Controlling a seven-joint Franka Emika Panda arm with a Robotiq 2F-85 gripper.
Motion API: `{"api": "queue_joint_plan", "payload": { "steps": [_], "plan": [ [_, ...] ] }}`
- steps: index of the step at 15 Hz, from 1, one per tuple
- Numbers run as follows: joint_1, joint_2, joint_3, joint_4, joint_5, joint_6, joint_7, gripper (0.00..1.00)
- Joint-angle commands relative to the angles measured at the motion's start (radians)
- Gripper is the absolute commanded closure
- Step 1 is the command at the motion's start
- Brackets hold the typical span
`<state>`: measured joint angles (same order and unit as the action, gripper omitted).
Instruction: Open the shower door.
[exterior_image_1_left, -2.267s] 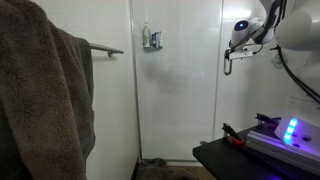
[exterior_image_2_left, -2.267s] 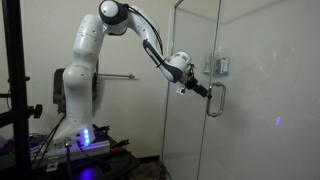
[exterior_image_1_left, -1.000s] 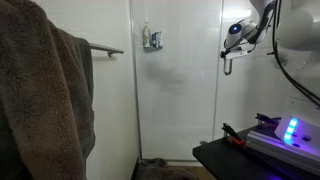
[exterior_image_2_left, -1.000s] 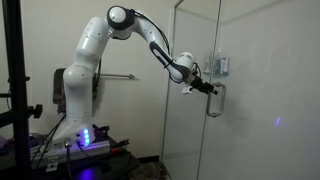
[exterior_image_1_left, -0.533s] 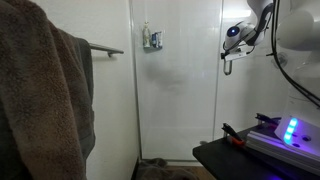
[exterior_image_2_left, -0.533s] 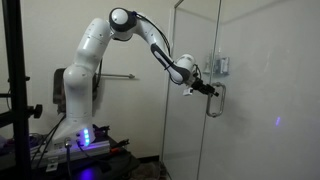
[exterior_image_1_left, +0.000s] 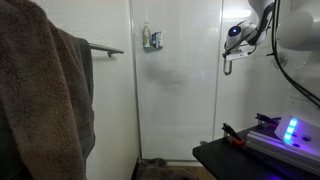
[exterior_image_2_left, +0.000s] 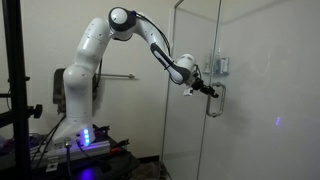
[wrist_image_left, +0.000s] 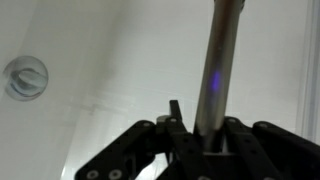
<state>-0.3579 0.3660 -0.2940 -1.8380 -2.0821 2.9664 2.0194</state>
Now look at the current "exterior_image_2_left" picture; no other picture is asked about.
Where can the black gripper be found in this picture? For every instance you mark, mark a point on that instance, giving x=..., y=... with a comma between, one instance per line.
x=199, y=85

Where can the glass shower door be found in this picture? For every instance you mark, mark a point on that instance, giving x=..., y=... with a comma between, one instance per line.
x=266, y=100

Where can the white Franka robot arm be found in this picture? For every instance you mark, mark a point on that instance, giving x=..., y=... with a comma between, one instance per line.
x=86, y=66

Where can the shower shelf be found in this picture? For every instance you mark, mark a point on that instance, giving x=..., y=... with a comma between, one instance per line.
x=216, y=73

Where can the bottles on shower shelf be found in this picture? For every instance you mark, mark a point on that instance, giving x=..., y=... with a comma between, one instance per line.
x=208, y=65

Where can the fixed glass shower panel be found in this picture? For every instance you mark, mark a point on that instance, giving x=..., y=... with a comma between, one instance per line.
x=183, y=133

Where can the blue tube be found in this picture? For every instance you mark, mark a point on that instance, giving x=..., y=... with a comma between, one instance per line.
x=218, y=65

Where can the white tube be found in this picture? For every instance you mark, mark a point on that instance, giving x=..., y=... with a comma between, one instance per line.
x=225, y=65

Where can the chrome towel bar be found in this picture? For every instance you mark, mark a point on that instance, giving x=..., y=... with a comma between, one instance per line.
x=116, y=76

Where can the orange and black clamp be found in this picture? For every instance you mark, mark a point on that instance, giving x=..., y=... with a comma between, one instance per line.
x=120, y=146

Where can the black table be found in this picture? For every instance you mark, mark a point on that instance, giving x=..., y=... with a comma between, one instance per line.
x=110, y=163

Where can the brown towel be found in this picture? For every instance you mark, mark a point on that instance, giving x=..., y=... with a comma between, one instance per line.
x=58, y=90

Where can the black stand knob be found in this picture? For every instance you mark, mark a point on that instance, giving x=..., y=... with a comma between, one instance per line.
x=36, y=111

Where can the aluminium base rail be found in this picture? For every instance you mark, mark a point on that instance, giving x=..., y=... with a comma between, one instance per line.
x=76, y=151

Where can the black camera stand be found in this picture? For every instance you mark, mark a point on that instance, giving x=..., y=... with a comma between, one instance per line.
x=16, y=86

